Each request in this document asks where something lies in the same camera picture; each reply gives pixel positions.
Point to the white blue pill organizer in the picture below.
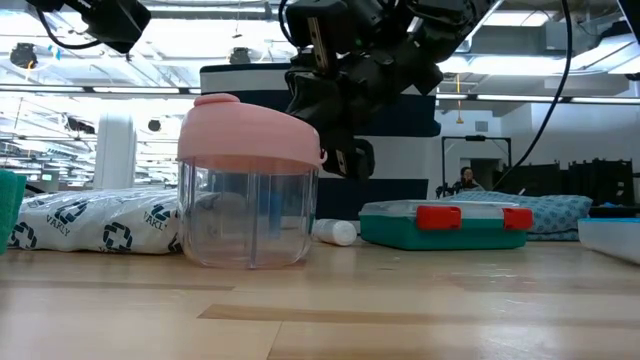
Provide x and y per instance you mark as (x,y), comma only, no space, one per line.
(615,240)

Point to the white building pillar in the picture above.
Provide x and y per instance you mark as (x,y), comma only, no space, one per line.
(115,150)

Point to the black folding panels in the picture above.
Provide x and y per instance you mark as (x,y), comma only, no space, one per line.
(600,182)

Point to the teal patterned folded cloth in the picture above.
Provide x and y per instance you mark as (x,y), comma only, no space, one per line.
(555,212)

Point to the navy white striped fabric bin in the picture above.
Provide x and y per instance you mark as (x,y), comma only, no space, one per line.
(400,155)

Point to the black metal stand frame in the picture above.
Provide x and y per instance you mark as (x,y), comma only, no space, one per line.
(475,138)

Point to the clear container with pink lid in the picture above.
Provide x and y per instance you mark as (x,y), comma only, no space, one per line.
(250,135)

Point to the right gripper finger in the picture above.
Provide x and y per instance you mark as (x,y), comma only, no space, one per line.
(400,70)
(330,115)

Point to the green bandage roll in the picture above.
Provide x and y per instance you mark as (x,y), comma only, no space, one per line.
(9,210)

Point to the person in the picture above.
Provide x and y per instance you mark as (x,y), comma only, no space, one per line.
(467,177)

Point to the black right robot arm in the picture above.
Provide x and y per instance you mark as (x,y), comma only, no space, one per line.
(450,30)

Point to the green first aid kit box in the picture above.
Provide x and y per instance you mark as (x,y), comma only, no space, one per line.
(400,235)

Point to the small white plastic bottle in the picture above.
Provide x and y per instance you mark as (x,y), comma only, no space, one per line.
(340,232)

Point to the black aluminium table frame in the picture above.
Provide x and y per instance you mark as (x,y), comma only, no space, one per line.
(615,212)

